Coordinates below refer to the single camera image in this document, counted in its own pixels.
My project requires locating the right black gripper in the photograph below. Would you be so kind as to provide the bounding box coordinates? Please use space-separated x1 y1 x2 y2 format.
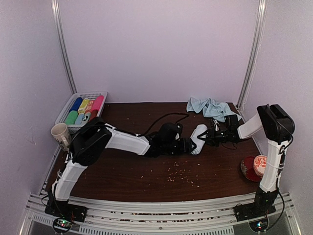
198 126 231 146

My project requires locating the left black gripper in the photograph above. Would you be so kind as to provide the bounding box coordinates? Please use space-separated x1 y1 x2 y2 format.
162 138 197 156

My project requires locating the light blue towel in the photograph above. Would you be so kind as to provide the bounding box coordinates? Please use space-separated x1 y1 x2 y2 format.
186 97 242 122
190 124 208 155
74 112 91 125

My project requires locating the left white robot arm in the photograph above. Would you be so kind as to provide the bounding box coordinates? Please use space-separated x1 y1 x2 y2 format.
46 117 197 217

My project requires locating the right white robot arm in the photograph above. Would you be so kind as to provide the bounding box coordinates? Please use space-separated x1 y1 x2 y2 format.
197 104 295 221

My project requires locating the red floral bowl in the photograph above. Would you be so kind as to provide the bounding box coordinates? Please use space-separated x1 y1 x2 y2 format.
240 156 262 183

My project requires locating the orange white patterned bowl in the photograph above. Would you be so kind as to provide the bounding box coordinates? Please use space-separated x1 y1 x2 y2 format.
253 155 267 177

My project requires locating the dark red rolled towel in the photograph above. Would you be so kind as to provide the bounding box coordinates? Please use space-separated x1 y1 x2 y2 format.
89 110 98 121

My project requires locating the pink rolled towel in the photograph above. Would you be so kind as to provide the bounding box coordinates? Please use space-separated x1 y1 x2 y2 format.
90 95 104 112

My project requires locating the patterned orange rolled towel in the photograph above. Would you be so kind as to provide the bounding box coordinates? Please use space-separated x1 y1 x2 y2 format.
85 100 94 114

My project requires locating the yellow rolled towel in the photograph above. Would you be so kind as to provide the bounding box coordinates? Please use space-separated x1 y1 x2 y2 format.
77 98 89 114

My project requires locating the light blue rolled towel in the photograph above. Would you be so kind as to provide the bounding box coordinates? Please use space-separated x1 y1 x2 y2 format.
74 112 91 125

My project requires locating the white plastic basket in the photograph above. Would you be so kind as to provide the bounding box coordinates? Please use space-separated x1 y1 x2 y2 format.
55 91 108 133

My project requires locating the green rolled towel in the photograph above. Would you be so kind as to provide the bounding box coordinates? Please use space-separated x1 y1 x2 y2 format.
65 110 78 125

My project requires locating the beige plastic cup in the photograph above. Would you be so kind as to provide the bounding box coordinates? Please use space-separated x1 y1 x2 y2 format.
50 123 71 151

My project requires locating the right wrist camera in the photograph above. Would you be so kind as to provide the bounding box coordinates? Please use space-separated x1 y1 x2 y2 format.
213 115 239 131

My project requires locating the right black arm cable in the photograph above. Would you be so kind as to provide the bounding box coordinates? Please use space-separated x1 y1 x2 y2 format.
265 127 294 232

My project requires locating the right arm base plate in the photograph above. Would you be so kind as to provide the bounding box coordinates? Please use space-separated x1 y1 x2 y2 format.
233 203 276 222

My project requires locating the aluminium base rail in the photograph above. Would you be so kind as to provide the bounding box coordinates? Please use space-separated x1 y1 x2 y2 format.
18 192 304 235

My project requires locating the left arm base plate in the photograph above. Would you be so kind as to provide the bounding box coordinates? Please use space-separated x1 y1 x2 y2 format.
45 204 88 222

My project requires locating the right aluminium frame post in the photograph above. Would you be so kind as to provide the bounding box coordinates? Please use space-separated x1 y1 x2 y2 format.
237 0 268 112

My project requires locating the aluminium frame post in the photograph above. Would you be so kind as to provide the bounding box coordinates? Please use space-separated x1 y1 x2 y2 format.
51 0 77 94
237 0 268 112

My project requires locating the left aluminium frame post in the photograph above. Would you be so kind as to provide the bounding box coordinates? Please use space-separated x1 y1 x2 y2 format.
51 0 77 94

